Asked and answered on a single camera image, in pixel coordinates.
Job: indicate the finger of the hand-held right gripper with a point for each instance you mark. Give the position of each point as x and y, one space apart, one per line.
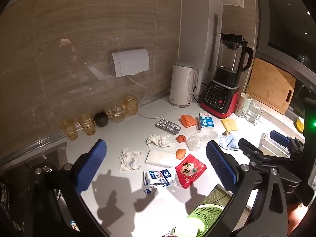
279 138
249 149

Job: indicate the blue and white cloth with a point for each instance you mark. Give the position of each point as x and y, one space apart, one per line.
227 142

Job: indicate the small black cup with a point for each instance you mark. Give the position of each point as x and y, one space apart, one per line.
101 119

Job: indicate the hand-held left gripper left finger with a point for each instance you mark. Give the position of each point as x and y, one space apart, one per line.
91 165

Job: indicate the orange foam fruit net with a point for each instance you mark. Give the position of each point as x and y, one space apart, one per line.
187 121

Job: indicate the orange peel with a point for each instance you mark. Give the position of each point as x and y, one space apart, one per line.
180 154
181 139

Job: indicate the blue and white milk carton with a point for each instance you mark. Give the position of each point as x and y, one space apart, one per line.
206 122

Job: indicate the white wall socket cover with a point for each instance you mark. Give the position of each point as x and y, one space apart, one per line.
129 63

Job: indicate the amber ribbed glass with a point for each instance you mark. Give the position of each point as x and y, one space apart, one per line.
87 124
69 128

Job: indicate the red and black blender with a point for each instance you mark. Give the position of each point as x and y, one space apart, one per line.
219 96

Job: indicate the wooden cutting board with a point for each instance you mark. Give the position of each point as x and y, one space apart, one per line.
269 84

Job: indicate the clear plastic bag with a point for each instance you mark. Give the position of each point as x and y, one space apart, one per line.
200 139

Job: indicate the stainless steel sink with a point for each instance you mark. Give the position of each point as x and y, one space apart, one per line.
271 150

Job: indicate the small glass teapot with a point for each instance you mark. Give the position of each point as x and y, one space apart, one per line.
117 113

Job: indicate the white electric kettle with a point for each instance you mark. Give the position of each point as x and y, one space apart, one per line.
181 86

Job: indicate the grey vent strip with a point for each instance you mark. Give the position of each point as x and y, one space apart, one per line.
213 42

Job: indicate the amber glass cup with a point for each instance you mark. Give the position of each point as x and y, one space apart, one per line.
130 103

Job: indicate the window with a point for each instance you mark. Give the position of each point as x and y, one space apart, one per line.
284 17

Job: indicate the green plastic basket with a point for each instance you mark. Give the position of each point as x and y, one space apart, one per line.
207 214

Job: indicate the blue and white milk pouch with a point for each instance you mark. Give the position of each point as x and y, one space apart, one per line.
158 179

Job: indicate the white tissue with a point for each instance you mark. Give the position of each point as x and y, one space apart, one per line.
159 140
129 159

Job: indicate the red snack packet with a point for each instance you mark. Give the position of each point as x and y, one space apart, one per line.
190 171

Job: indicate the clear glass mug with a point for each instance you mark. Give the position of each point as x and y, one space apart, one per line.
252 113

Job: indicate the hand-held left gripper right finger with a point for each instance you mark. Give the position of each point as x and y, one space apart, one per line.
222 165

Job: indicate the silver blister pack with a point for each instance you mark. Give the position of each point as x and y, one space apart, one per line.
167 126

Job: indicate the white printed mug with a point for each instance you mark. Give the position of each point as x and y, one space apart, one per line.
243 106

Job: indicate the yellow sponge cloth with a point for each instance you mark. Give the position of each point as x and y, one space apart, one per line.
229 124

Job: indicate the white rectangular block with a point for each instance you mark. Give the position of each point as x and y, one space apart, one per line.
160 158

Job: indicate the yellow cup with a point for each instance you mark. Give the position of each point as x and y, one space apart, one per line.
300 124

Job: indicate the gas stove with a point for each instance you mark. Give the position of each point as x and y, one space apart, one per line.
24 163

